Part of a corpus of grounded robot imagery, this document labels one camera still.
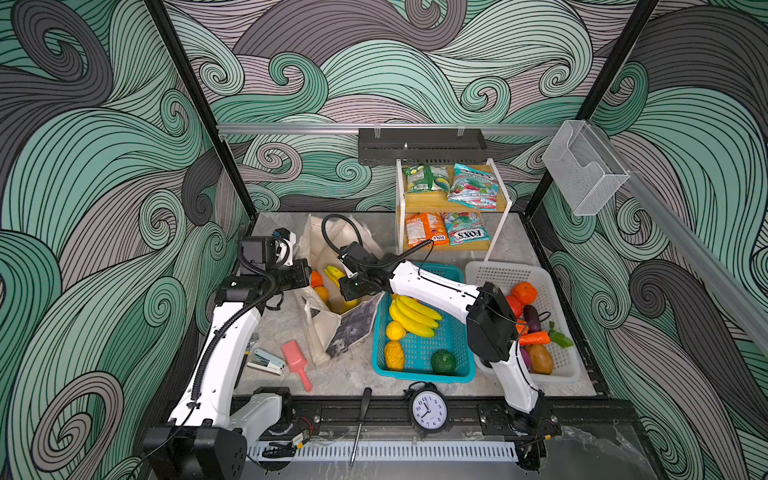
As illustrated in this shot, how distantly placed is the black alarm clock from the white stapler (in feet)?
1.17

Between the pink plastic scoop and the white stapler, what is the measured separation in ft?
0.10

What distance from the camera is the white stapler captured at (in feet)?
2.66

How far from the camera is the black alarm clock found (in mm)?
711

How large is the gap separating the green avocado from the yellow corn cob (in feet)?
0.30

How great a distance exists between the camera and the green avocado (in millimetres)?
790

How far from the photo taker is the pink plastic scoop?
2.67ft

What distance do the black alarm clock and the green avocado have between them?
49 millimetres
